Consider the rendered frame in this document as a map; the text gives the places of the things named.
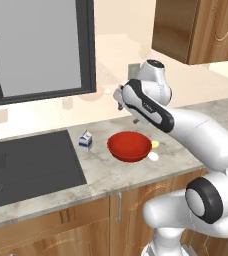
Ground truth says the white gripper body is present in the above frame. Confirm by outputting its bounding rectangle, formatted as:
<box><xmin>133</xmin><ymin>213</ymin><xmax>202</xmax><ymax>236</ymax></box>
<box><xmin>112</xmin><ymin>84</ymin><xmax>127</xmax><ymax>111</ymax></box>

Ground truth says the red bowl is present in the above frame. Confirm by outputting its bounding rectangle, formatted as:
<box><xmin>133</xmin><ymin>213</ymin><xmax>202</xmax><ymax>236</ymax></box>
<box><xmin>106</xmin><ymin>131</ymin><xmax>153</xmax><ymax>164</ymax></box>

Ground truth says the blue white milk carton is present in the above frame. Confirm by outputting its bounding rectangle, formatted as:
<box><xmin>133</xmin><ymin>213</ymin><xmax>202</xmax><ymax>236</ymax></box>
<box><xmin>78</xmin><ymin>130</ymin><xmax>94</xmax><ymax>152</ymax></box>

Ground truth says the black sink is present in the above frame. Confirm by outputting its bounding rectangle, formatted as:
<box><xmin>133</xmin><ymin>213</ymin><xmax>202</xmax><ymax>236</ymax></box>
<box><xmin>0</xmin><ymin>129</ymin><xmax>88</xmax><ymax>211</ymax></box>

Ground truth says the wooden sink front panel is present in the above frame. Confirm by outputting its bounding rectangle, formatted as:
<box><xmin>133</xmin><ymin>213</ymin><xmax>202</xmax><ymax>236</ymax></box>
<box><xmin>0</xmin><ymin>195</ymin><xmax>111</xmax><ymax>256</ymax></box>

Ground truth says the white egg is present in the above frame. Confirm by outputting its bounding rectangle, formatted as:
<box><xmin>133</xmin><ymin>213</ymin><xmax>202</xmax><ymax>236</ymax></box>
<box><xmin>147</xmin><ymin>152</ymin><xmax>160</xmax><ymax>162</ymax></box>

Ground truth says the dark framed window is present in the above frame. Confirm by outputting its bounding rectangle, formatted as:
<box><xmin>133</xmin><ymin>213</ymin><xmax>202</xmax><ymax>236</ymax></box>
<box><xmin>0</xmin><ymin>0</ymin><xmax>97</xmax><ymax>108</ymax></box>

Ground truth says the wooden base cupboard door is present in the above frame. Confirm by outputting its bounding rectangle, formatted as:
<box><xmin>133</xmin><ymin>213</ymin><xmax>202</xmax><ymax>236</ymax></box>
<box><xmin>109</xmin><ymin>167</ymin><xmax>210</xmax><ymax>256</ymax></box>

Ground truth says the grey wall socket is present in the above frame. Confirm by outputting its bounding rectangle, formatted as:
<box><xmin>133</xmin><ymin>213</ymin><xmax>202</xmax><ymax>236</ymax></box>
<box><xmin>127</xmin><ymin>62</ymin><xmax>141</xmax><ymax>81</ymax></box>

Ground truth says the wooden wall cupboard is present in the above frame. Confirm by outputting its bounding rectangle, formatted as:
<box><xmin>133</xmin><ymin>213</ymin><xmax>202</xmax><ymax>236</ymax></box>
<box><xmin>151</xmin><ymin>0</ymin><xmax>228</xmax><ymax>66</ymax></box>

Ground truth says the metal base cupboard handle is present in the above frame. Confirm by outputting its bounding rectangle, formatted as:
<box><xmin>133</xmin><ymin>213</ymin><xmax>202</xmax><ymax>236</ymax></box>
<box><xmin>116</xmin><ymin>191</ymin><xmax>123</xmax><ymax>222</ymax></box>

